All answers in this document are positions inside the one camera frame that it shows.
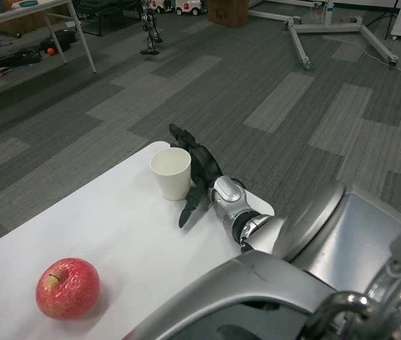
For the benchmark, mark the brown cardboard box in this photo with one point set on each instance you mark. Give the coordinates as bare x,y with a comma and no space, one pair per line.
229,12

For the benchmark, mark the silver robot chest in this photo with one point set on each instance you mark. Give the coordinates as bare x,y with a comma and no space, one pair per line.
243,283

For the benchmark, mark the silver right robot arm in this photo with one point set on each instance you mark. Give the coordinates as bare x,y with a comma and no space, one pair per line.
328,226

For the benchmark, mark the white desk with slanted legs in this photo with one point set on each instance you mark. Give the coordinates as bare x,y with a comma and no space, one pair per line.
44,8

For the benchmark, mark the black floor equipment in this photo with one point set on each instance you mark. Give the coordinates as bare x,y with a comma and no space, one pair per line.
20,57

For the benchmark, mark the white paper cup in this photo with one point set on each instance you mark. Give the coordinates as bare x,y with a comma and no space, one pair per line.
172,180

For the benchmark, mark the black bag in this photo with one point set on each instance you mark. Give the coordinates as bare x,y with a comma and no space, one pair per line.
62,39

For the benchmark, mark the small humanoid robot legs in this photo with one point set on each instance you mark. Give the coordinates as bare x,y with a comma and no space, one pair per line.
149,35

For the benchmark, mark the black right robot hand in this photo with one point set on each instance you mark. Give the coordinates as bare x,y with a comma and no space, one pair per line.
205,164

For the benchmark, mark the red apple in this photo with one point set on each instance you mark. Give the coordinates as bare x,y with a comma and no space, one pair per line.
67,288

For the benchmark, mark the white metal stand base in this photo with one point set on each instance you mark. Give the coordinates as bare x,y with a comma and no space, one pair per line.
298,46

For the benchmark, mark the small orange ball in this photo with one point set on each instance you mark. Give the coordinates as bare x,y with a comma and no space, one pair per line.
50,51

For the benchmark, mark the white toy car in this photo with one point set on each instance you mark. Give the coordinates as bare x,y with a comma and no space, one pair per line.
188,8
161,6

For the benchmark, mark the black metal frame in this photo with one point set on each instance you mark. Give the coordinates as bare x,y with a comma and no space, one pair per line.
108,12

